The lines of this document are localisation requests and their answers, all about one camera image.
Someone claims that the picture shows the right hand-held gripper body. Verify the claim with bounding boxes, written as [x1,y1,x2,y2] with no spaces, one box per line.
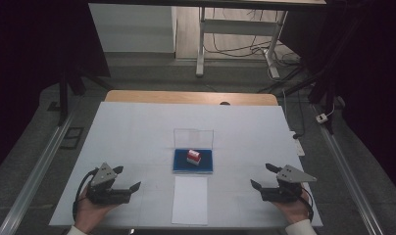
[259,164,318,204]

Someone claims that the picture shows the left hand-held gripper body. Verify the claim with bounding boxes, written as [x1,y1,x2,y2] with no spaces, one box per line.
[85,162,134,206]

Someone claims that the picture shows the blue box with clear lid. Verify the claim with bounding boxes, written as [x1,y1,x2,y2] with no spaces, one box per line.
[172,128,215,174]

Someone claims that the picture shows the red and white stamp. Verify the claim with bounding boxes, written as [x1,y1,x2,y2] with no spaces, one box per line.
[186,149,202,166]

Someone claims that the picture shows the person's right hand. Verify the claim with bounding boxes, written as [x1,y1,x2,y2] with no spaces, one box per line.
[271,187,313,226]

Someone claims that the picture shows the person's left hand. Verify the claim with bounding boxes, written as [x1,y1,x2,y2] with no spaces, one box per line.
[74,187,121,234]

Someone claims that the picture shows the white table cover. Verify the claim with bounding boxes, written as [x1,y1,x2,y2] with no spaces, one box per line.
[48,101,323,228]

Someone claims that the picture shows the person's right white sleeve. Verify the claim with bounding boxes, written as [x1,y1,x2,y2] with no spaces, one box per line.
[284,218,322,235]

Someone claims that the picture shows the person's white sleeve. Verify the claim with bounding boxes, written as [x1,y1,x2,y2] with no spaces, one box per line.
[284,218,322,235]
[67,225,89,235]

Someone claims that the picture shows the black floor plate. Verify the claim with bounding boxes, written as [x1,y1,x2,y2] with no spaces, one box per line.
[59,126,85,151]

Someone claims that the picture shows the white paper sheet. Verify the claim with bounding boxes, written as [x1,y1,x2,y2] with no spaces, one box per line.
[171,175,209,226]

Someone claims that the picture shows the person's left white sleeve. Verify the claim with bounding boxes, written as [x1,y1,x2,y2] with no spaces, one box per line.
[67,225,89,235]

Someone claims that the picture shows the black stand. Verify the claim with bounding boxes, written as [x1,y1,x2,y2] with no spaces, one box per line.
[57,65,113,127]
[258,63,338,135]

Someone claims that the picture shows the wooden table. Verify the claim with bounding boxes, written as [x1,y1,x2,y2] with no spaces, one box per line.
[104,89,279,107]

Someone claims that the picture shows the dark curtain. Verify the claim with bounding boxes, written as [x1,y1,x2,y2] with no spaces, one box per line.
[0,0,112,177]
[278,0,396,199]

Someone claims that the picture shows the white cabinet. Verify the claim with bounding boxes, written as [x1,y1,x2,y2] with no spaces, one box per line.
[88,3,177,54]

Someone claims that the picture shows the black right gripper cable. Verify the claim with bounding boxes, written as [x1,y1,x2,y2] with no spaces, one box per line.
[299,185,316,223]

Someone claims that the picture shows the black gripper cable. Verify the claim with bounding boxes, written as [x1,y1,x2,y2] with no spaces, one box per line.
[299,185,316,223]
[72,167,100,223]

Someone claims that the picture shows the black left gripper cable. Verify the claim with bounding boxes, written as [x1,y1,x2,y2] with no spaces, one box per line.
[72,167,100,223]

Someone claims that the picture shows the thin black cable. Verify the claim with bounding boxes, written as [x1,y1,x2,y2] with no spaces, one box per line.
[281,89,306,140]

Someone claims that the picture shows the aluminium rail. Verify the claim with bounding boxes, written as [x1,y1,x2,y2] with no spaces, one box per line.
[312,104,385,235]
[0,111,76,235]

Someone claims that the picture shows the black floor cables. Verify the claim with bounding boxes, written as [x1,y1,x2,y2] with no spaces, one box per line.
[204,8,302,68]

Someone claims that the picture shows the white desk frame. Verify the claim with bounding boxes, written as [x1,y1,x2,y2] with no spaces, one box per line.
[195,6,289,79]

